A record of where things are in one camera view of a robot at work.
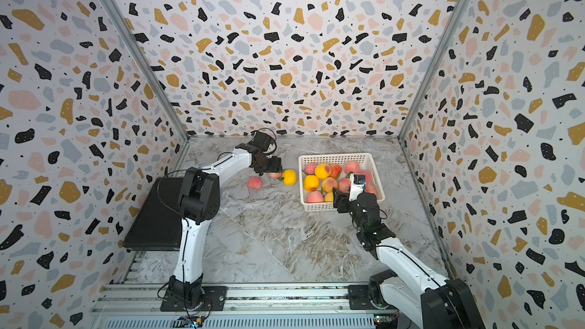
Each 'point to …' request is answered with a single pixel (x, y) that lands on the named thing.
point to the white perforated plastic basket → (365, 160)
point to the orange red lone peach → (334, 170)
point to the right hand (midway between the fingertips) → (342, 188)
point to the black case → (158, 225)
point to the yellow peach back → (322, 170)
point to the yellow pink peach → (328, 183)
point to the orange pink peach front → (329, 196)
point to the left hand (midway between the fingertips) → (279, 166)
